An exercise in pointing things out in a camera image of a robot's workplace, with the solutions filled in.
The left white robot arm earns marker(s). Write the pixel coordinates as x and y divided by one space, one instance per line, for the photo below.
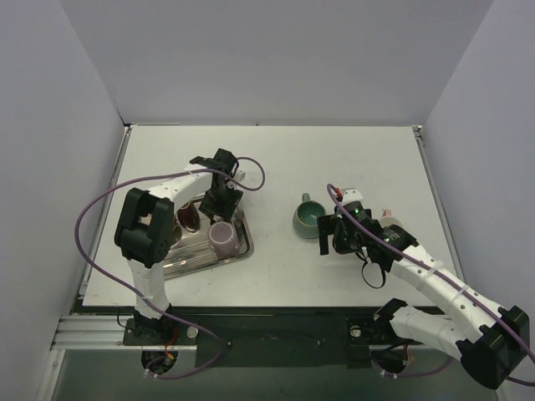
145 228

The mauve cylindrical mug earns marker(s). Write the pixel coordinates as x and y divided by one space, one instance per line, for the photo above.
223 240

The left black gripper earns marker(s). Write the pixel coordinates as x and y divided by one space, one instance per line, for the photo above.
221 204

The small brown mug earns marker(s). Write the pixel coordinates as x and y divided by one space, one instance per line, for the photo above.
188 217

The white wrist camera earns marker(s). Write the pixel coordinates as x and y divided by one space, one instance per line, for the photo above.
349 195
238 174

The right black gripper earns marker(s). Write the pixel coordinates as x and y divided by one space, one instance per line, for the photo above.
328 230

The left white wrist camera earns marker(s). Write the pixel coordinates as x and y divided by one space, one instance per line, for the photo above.
238 174

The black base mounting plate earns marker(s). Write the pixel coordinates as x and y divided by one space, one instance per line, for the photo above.
258 337

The teal glazed mug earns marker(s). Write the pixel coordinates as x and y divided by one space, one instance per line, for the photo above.
305 217

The stainless steel tray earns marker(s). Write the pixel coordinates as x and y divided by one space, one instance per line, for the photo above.
191 252

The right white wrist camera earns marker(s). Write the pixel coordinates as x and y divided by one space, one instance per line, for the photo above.
349 195

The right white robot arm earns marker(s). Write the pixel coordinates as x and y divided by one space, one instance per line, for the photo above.
487 339

